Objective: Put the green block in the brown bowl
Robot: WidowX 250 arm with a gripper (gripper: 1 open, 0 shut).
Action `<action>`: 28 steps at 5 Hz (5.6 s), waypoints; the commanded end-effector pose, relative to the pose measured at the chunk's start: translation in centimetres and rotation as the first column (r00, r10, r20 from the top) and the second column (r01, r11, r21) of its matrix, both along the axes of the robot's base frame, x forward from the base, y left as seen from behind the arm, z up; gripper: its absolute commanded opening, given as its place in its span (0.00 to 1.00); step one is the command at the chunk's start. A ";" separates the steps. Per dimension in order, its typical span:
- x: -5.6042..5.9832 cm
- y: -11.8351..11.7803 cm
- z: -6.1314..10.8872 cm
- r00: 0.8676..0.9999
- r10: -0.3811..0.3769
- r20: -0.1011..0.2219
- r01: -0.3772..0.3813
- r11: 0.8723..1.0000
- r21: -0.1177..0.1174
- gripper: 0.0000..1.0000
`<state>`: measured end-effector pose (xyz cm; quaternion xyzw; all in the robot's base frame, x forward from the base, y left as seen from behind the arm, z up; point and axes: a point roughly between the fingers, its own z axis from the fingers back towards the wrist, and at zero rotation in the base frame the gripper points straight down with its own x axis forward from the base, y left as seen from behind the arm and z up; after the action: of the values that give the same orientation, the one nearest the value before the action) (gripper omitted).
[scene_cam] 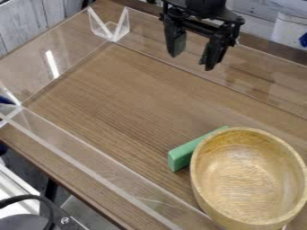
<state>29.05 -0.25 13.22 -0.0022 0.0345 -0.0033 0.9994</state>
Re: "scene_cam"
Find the grey metal plate with screw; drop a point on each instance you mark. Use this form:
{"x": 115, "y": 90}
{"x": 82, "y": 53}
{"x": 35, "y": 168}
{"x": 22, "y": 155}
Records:
{"x": 74, "y": 215}

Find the clear acrylic corner bracket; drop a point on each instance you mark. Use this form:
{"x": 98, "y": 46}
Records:
{"x": 111, "y": 31}

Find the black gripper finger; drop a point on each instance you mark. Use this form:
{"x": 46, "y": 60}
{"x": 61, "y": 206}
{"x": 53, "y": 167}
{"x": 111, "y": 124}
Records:
{"x": 216, "y": 50}
{"x": 175, "y": 36}

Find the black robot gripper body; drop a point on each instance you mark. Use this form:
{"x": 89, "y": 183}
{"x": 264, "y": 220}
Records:
{"x": 205, "y": 17}

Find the blue object at left edge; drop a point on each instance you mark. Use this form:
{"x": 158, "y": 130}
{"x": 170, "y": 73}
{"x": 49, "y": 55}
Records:
{"x": 5, "y": 100}

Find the clear acrylic front wall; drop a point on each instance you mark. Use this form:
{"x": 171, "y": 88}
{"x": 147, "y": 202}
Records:
{"x": 113, "y": 133}

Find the white cylindrical container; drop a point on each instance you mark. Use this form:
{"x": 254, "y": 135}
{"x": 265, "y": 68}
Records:
{"x": 290, "y": 30}

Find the green rectangular block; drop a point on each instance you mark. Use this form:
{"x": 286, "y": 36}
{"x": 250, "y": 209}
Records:
{"x": 179, "y": 156}

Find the black table leg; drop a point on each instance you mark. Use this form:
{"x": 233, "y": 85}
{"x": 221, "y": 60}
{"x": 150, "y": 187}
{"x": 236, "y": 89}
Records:
{"x": 51, "y": 190}

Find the brown wooden bowl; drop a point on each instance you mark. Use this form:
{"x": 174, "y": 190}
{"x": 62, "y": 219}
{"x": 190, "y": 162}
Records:
{"x": 249, "y": 179}

